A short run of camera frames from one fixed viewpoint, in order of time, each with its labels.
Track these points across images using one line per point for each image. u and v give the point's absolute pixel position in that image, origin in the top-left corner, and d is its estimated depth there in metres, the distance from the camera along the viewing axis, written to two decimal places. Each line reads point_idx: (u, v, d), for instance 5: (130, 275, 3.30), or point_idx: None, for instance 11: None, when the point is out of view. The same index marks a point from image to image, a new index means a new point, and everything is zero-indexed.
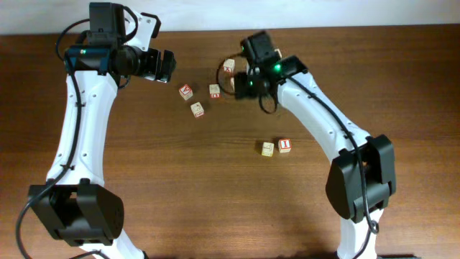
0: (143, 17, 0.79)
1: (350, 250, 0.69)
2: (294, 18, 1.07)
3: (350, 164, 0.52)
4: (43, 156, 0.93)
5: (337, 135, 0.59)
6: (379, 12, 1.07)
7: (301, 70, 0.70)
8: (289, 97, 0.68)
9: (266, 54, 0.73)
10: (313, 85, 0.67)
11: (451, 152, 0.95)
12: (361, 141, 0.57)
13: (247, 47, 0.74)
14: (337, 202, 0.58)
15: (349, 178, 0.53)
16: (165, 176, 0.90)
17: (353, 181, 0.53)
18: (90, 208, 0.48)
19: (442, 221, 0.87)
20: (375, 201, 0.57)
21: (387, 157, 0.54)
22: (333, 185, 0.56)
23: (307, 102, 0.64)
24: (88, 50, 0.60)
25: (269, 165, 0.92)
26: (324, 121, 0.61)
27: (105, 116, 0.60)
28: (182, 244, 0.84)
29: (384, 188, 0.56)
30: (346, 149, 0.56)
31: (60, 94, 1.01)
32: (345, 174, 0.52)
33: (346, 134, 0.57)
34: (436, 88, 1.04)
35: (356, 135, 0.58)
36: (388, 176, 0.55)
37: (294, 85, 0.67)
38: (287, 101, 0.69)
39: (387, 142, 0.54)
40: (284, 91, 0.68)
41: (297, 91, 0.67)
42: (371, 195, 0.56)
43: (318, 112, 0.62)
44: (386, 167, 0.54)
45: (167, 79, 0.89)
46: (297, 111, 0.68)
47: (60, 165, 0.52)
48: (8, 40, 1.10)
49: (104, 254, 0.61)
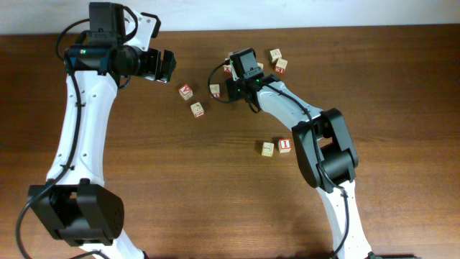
0: (143, 17, 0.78)
1: (338, 234, 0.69)
2: (294, 18, 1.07)
3: (305, 131, 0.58)
4: (43, 156, 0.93)
5: (297, 114, 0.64)
6: (379, 13, 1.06)
7: (275, 79, 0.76)
8: (264, 99, 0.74)
9: (250, 69, 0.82)
10: (282, 86, 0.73)
11: (450, 152, 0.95)
12: (316, 114, 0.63)
13: (236, 61, 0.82)
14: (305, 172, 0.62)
15: (305, 144, 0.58)
16: (165, 176, 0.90)
17: (310, 147, 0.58)
18: (89, 207, 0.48)
19: (441, 221, 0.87)
20: (337, 170, 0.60)
21: (339, 126, 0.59)
22: (299, 156, 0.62)
23: (277, 99, 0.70)
24: (88, 50, 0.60)
25: (269, 165, 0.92)
26: (287, 109, 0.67)
27: (104, 116, 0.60)
28: (182, 244, 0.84)
29: (346, 157, 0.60)
30: (302, 121, 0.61)
31: (60, 94, 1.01)
32: (301, 139, 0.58)
33: (304, 111, 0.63)
34: (436, 89, 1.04)
35: (313, 112, 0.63)
36: (345, 144, 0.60)
37: (267, 88, 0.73)
38: (265, 104, 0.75)
39: (338, 114, 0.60)
40: (261, 96, 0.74)
41: (269, 91, 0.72)
42: (332, 163, 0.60)
43: (284, 104, 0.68)
44: (340, 134, 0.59)
45: (167, 79, 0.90)
46: (274, 111, 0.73)
47: (60, 165, 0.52)
48: (8, 40, 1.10)
49: (104, 254, 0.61)
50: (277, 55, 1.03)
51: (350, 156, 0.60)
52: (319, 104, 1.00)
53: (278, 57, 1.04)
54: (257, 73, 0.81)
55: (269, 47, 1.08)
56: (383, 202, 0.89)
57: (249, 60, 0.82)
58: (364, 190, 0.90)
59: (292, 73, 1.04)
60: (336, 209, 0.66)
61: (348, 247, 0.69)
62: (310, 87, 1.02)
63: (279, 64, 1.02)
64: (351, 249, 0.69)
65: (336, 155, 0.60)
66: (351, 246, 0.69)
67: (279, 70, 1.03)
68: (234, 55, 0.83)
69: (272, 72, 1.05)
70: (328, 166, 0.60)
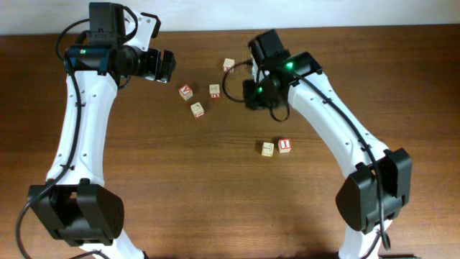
0: (143, 17, 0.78)
1: (354, 255, 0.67)
2: (294, 18, 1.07)
3: (368, 179, 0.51)
4: (43, 156, 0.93)
5: (353, 145, 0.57)
6: (379, 13, 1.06)
7: (316, 69, 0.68)
8: (301, 98, 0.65)
9: (274, 52, 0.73)
10: (329, 89, 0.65)
11: (450, 152, 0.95)
12: (379, 154, 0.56)
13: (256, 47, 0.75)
14: (347, 213, 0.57)
15: (364, 193, 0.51)
16: (164, 176, 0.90)
17: (369, 196, 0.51)
18: (89, 208, 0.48)
19: (441, 221, 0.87)
20: (388, 214, 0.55)
21: (405, 172, 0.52)
22: (346, 198, 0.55)
23: (322, 108, 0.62)
24: (88, 50, 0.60)
25: (269, 165, 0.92)
26: (339, 133, 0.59)
27: (105, 116, 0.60)
28: (182, 244, 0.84)
29: (399, 201, 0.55)
30: (363, 164, 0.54)
31: (60, 94, 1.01)
32: (362, 189, 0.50)
33: (364, 147, 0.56)
34: (436, 88, 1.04)
35: (374, 148, 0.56)
36: (404, 191, 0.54)
37: (307, 86, 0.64)
38: (298, 103, 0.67)
39: (406, 157, 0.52)
40: (297, 93, 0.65)
41: (311, 95, 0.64)
42: (385, 208, 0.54)
43: (336, 124, 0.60)
44: (402, 182, 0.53)
45: (167, 79, 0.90)
46: (311, 116, 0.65)
47: (60, 165, 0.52)
48: (8, 40, 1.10)
49: (104, 254, 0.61)
50: None
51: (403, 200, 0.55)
52: None
53: None
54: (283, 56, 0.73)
55: None
56: None
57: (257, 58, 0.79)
58: None
59: None
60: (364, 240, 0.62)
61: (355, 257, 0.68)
62: None
63: None
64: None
65: (390, 201, 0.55)
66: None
67: None
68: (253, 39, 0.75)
69: None
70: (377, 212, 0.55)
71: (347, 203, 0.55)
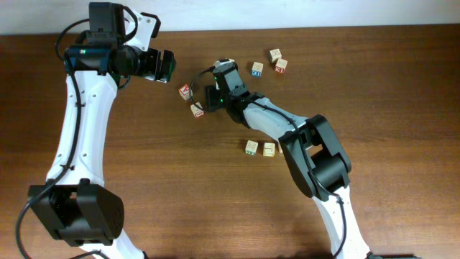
0: (143, 17, 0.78)
1: (336, 239, 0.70)
2: (294, 19, 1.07)
3: (292, 139, 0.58)
4: (43, 156, 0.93)
5: (282, 126, 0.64)
6: (379, 13, 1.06)
7: (259, 96, 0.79)
8: (251, 115, 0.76)
9: (236, 88, 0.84)
10: (267, 102, 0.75)
11: (450, 152, 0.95)
12: (302, 122, 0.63)
13: (221, 78, 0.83)
14: (300, 182, 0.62)
15: (295, 152, 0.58)
16: (164, 176, 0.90)
17: (300, 155, 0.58)
18: (88, 208, 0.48)
19: (441, 220, 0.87)
20: (330, 175, 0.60)
21: (325, 131, 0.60)
22: (291, 166, 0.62)
23: (261, 114, 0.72)
24: (88, 50, 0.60)
25: (269, 165, 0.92)
26: (274, 123, 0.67)
27: (104, 116, 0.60)
28: (182, 244, 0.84)
29: (338, 162, 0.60)
30: (289, 130, 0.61)
31: (60, 94, 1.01)
32: (289, 148, 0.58)
33: (290, 121, 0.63)
34: (436, 89, 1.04)
35: (298, 120, 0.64)
36: (333, 149, 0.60)
37: (253, 105, 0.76)
38: (251, 121, 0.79)
39: (322, 120, 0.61)
40: (247, 112, 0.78)
41: (255, 108, 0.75)
42: (325, 170, 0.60)
43: (271, 118, 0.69)
44: (327, 139, 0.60)
45: (167, 78, 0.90)
46: (261, 126, 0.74)
47: (60, 165, 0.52)
48: (8, 40, 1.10)
49: (104, 254, 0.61)
50: (277, 55, 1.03)
51: (343, 161, 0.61)
52: (319, 104, 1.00)
53: (278, 57, 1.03)
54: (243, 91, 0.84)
55: (269, 47, 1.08)
56: (383, 201, 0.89)
57: (233, 78, 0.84)
58: (364, 190, 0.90)
59: (292, 73, 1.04)
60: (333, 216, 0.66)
61: (348, 250, 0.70)
62: (310, 87, 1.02)
63: (279, 63, 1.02)
64: (351, 252, 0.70)
65: (328, 162, 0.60)
66: (349, 249, 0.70)
67: (279, 70, 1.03)
68: (218, 72, 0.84)
69: (272, 73, 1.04)
70: (320, 174, 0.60)
71: (292, 170, 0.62)
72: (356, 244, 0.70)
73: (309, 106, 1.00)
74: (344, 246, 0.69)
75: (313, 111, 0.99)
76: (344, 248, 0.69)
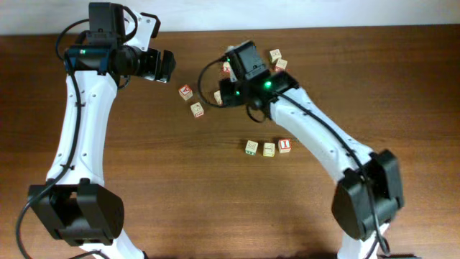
0: (143, 17, 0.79)
1: (354, 253, 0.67)
2: (294, 19, 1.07)
3: (358, 185, 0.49)
4: (43, 156, 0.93)
5: (335, 147, 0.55)
6: (378, 13, 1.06)
7: (292, 85, 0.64)
8: (284, 116, 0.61)
9: (254, 67, 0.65)
10: (306, 98, 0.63)
11: (449, 152, 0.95)
12: (364, 157, 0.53)
13: (233, 58, 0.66)
14: (346, 221, 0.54)
15: (356, 201, 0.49)
16: (164, 176, 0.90)
17: (362, 203, 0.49)
18: (89, 208, 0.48)
19: (441, 220, 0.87)
20: (384, 217, 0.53)
21: (394, 175, 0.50)
22: (341, 206, 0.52)
23: (302, 120, 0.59)
24: (88, 50, 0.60)
25: (269, 165, 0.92)
26: (321, 139, 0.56)
27: (105, 116, 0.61)
28: (182, 244, 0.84)
29: (392, 204, 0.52)
30: (349, 169, 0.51)
31: (60, 95, 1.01)
32: (352, 196, 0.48)
33: (349, 152, 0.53)
34: (435, 89, 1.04)
35: (359, 152, 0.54)
36: (396, 192, 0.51)
37: (287, 101, 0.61)
38: (282, 119, 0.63)
39: (391, 158, 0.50)
40: (277, 109, 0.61)
41: (291, 108, 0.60)
42: (381, 212, 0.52)
43: (318, 133, 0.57)
44: (392, 184, 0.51)
45: (167, 79, 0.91)
46: (295, 130, 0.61)
47: (60, 165, 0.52)
48: (8, 40, 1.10)
49: (104, 254, 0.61)
50: (277, 55, 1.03)
51: (399, 202, 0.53)
52: (319, 104, 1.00)
53: (278, 57, 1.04)
54: (264, 72, 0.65)
55: (269, 47, 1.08)
56: None
57: (249, 55, 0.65)
58: None
59: (292, 73, 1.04)
60: None
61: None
62: (310, 87, 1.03)
63: (279, 64, 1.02)
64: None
65: (385, 203, 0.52)
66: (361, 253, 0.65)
67: (279, 70, 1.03)
68: (233, 51, 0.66)
69: (272, 73, 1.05)
70: (376, 218, 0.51)
71: (341, 208, 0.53)
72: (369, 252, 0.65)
73: None
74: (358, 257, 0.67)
75: None
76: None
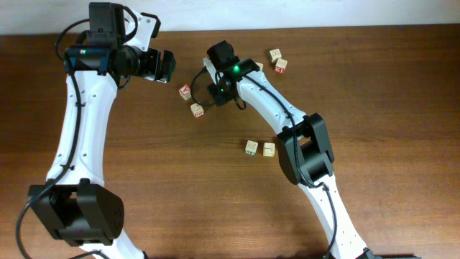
0: (143, 17, 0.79)
1: (329, 230, 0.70)
2: (294, 19, 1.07)
3: (290, 137, 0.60)
4: (43, 156, 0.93)
5: (281, 116, 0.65)
6: (379, 13, 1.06)
7: (254, 67, 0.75)
8: (245, 91, 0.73)
9: (227, 59, 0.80)
10: (264, 80, 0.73)
11: (449, 151, 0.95)
12: (300, 119, 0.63)
13: (212, 52, 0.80)
14: (287, 169, 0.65)
15: (288, 150, 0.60)
16: (165, 176, 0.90)
17: (293, 152, 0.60)
18: (89, 208, 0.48)
19: (440, 220, 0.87)
20: (313, 166, 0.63)
21: (320, 130, 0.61)
22: (282, 157, 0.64)
23: (258, 95, 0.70)
24: (88, 50, 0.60)
25: (269, 165, 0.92)
26: (271, 108, 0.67)
27: (104, 116, 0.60)
28: (182, 244, 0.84)
29: (323, 156, 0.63)
30: (287, 126, 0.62)
31: (60, 94, 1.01)
32: (285, 145, 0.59)
33: (288, 116, 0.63)
34: (435, 88, 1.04)
35: (296, 116, 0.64)
36: (323, 145, 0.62)
37: (249, 80, 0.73)
38: (245, 95, 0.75)
39: (318, 119, 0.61)
40: (241, 86, 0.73)
41: (251, 85, 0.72)
42: (310, 162, 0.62)
43: (268, 103, 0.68)
44: (320, 139, 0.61)
45: (167, 79, 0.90)
46: (254, 103, 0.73)
47: (60, 165, 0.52)
48: (7, 40, 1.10)
49: (104, 254, 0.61)
50: (277, 55, 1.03)
51: (327, 154, 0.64)
52: (319, 104, 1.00)
53: (278, 57, 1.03)
54: (235, 62, 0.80)
55: (269, 47, 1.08)
56: (383, 201, 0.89)
57: (223, 50, 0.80)
58: (364, 190, 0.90)
59: (292, 73, 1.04)
60: (321, 204, 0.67)
61: (342, 243, 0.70)
62: (310, 87, 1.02)
63: (279, 64, 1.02)
64: (345, 245, 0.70)
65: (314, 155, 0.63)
66: (342, 242, 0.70)
67: (279, 70, 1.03)
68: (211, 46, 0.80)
69: (272, 73, 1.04)
70: (307, 166, 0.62)
71: (282, 159, 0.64)
72: (348, 238, 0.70)
73: (309, 105, 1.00)
74: (337, 237, 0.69)
75: (313, 111, 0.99)
76: (337, 239, 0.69)
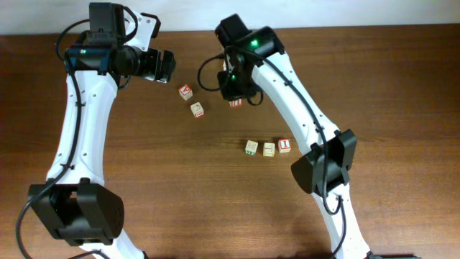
0: (143, 17, 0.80)
1: (336, 237, 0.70)
2: (294, 19, 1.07)
3: (320, 158, 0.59)
4: (43, 156, 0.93)
5: (309, 126, 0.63)
6: (378, 13, 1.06)
7: (278, 49, 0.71)
8: (265, 80, 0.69)
9: (239, 32, 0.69)
10: (290, 70, 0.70)
11: (448, 152, 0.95)
12: (330, 135, 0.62)
13: (221, 29, 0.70)
14: (302, 182, 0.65)
15: (315, 170, 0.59)
16: (165, 176, 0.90)
17: (319, 173, 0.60)
18: (90, 208, 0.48)
19: (440, 220, 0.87)
20: (333, 181, 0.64)
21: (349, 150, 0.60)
22: (302, 170, 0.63)
23: (283, 90, 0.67)
24: (88, 50, 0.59)
25: (269, 165, 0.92)
26: (297, 115, 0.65)
27: (105, 115, 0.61)
28: (182, 244, 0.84)
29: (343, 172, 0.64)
30: (315, 144, 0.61)
31: (60, 94, 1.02)
32: (314, 165, 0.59)
33: (318, 129, 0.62)
34: (435, 89, 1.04)
35: (326, 130, 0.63)
36: (347, 163, 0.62)
37: (271, 67, 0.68)
38: (263, 82, 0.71)
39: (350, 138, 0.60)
40: (261, 73, 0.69)
41: (275, 75, 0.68)
42: (331, 178, 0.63)
43: (295, 105, 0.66)
44: (347, 158, 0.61)
45: (167, 79, 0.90)
46: (273, 96, 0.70)
47: (60, 165, 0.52)
48: (8, 40, 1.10)
49: (104, 254, 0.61)
50: None
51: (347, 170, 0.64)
52: (319, 104, 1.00)
53: None
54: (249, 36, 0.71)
55: None
56: (383, 201, 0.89)
57: (234, 23, 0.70)
58: (364, 190, 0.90)
59: None
60: (332, 212, 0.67)
61: (348, 248, 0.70)
62: (310, 87, 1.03)
63: None
64: (350, 250, 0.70)
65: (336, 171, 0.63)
66: (348, 247, 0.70)
67: None
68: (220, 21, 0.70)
69: None
70: (327, 183, 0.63)
71: (301, 172, 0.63)
72: (355, 244, 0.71)
73: None
74: (343, 243, 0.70)
75: None
76: (343, 245, 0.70)
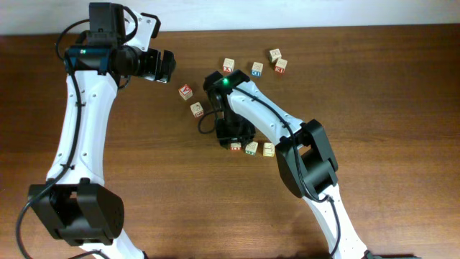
0: (143, 17, 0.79)
1: (332, 238, 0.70)
2: (294, 19, 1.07)
3: (290, 147, 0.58)
4: (42, 156, 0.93)
5: (277, 126, 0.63)
6: (378, 13, 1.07)
7: (244, 79, 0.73)
8: (237, 104, 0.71)
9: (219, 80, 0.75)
10: (255, 90, 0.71)
11: (449, 151, 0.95)
12: (297, 127, 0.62)
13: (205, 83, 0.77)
14: (290, 184, 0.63)
15: (289, 161, 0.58)
16: (165, 176, 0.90)
17: (293, 164, 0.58)
18: (88, 208, 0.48)
19: (440, 220, 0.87)
20: (317, 178, 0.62)
21: (320, 137, 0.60)
22: (282, 168, 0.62)
23: (251, 106, 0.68)
24: (88, 50, 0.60)
25: (269, 165, 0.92)
26: (265, 119, 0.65)
27: (105, 115, 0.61)
28: (182, 244, 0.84)
29: (326, 165, 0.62)
30: (284, 137, 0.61)
31: (60, 94, 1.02)
32: (285, 156, 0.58)
33: (284, 125, 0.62)
34: (435, 89, 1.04)
35: (293, 124, 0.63)
36: (325, 152, 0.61)
37: (239, 91, 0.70)
38: (238, 108, 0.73)
39: (316, 125, 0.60)
40: (232, 100, 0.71)
41: (242, 96, 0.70)
42: (314, 173, 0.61)
43: (261, 113, 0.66)
44: (320, 146, 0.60)
45: (167, 78, 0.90)
46: (248, 116, 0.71)
47: (60, 165, 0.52)
48: (8, 40, 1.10)
49: (104, 254, 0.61)
50: (277, 55, 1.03)
51: (330, 162, 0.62)
52: (318, 104, 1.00)
53: (278, 57, 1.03)
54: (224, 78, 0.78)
55: (269, 47, 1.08)
56: (383, 201, 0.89)
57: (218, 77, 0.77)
58: (364, 190, 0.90)
59: (291, 72, 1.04)
60: (325, 215, 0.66)
61: (345, 249, 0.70)
62: (310, 87, 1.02)
63: (279, 63, 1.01)
64: (347, 251, 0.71)
65: (316, 165, 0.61)
66: (345, 248, 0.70)
67: (279, 70, 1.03)
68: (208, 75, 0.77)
69: (272, 73, 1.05)
70: (310, 178, 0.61)
71: (284, 172, 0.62)
72: (351, 244, 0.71)
73: (309, 105, 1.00)
74: (339, 244, 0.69)
75: (313, 111, 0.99)
76: (339, 246, 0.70)
